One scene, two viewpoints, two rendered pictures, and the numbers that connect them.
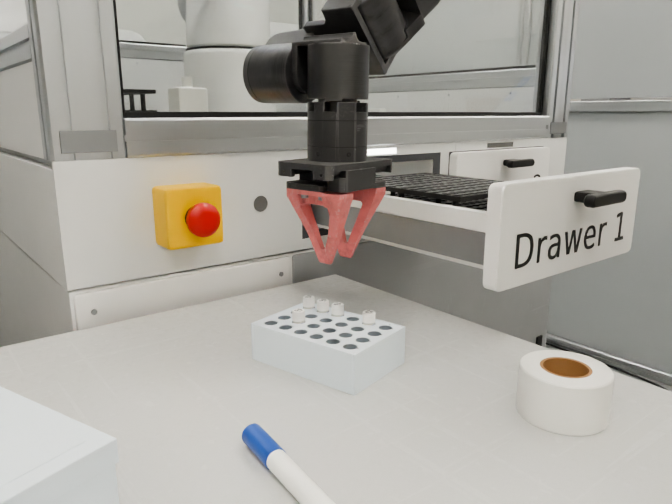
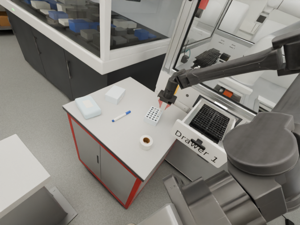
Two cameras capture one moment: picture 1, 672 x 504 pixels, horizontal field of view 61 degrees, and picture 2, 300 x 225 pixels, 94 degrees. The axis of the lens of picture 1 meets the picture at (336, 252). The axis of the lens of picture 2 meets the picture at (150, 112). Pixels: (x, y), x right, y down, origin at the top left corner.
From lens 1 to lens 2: 71 cm
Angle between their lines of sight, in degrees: 61
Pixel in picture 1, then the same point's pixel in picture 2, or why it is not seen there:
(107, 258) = (161, 85)
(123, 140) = (170, 72)
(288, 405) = (139, 114)
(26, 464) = (112, 95)
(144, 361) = (146, 99)
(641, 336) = not seen: outside the picture
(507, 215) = (176, 125)
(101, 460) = (115, 99)
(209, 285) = not seen: hidden behind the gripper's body
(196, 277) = not seen: hidden behind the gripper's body
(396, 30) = (184, 84)
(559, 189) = (193, 133)
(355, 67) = (169, 85)
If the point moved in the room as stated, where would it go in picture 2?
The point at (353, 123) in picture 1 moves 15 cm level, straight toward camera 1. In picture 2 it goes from (166, 92) to (139, 91)
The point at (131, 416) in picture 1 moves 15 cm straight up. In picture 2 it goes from (132, 101) to (136, 83)
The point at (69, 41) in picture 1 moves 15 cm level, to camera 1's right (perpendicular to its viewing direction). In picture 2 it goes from (169, 55) to (178, 66)
